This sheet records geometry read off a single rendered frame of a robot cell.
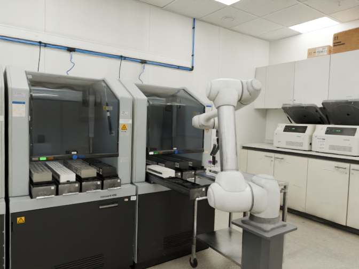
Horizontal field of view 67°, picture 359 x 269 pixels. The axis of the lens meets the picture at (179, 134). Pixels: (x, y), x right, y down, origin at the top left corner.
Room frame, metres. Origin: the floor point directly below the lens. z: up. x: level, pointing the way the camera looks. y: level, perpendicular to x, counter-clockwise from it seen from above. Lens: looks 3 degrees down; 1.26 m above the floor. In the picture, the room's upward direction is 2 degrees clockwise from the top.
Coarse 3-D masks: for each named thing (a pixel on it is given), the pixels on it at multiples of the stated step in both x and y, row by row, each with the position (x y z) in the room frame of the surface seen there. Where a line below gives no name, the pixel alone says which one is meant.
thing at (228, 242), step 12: (192, 228) 2.28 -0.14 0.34; (228, 228) 2.45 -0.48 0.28; (192, 240) 2.27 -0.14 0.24; (204, 240) 2.19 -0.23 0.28; (216, 240) 2.19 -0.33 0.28; (228, 240) 2.20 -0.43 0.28; (240, 240) 2.21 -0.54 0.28; (192, 252) 2.27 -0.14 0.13; (228, 252) 1.99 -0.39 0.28; (240, 252) 2.00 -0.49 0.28; (192, 264) 2.27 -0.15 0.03; (240, 264) 1.83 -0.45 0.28
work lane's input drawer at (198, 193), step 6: (150, 174) 2.23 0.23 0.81; (150, 180) 2.21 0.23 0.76; (156, 180) 2.13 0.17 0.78; (162, 180) 2.05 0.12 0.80; (168, 180) 2.00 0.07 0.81; (174, 180) 2.04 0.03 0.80; (180, 180) 2.04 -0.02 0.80; (186, 180) 2.00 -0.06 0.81; (168, 186) 1.98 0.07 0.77; (174, 186) 1.92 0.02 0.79; (180, 186) 1.86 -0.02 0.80; (186, 186) 1.82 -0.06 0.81; (192, 186) 1.81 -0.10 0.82; (198, 186) 1.82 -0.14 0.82; (180, 192) 1.86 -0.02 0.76; (186, 192) 1.80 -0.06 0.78; (192, 192) 1.78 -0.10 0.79; (198, 192) 1.81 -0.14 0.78; (204, 192) 1.84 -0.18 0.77; (192, 198) 1.78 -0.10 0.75; (198, 198) 1.76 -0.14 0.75; (204, 198) 1.78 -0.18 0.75
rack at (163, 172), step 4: (148, 168) 2.31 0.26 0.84; (152, 168) 2.22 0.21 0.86; (156, 168) 2.20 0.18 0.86; (160, 168) 2.19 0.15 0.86; (164, 168) 2.21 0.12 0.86; (152, 172) 2.22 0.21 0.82; (156, 172) 2.27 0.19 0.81; (160, 172) 2.29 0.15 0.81; (164, 172) 2.07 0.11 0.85; (168, 172) 2.09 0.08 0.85; (172, 172) 2.11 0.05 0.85; (164, 176) 2.07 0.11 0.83; (168, 176) 2.09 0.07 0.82; (172, 176) 2.11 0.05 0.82
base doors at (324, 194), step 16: (240, 160) 4.51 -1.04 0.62; (256, 160) 4.24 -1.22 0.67; (288, 160) 3.79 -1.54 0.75; (304, 160) 3.60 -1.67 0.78; (320, 160) 3.43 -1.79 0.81; (288, 176) 3.78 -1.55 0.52; (304, 176) 3.59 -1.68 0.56; (320, 176) 3.42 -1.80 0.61; (336, 176) 3.25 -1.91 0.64; (352, 176) 3.12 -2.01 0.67; (288, 192) 3.77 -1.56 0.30; (304, 192) 3.58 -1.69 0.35; (320, 192) 3.41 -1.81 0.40; (336, 192) 3.24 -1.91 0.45; (352, 192) 3.11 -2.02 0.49; (304, 208) 3.57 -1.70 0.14; (320, 208) 3.40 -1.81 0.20; (336, 208) 3.23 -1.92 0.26; (352, 208) 3.10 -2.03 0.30; (352, 224) 3.09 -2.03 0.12
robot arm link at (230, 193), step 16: (224, 80) 1.58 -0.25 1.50; (208, 96) 1.59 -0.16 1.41; (224, 96) 1.54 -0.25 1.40; (240, 96) 1.59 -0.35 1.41; (224, 112) 1.54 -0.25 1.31; (224, 128) 1.51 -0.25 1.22; (224, 144) 1.49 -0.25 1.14; (224, 160) 1.47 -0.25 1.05; (224, 176) 1.42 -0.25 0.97; (240, 176) 1.43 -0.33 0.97; (208, 192) 1.44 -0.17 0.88; (224, 192) 1.38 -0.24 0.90; (240, 192) 1.39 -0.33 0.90; (224, 208) 1.39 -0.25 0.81; (240, 208) 1.39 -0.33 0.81
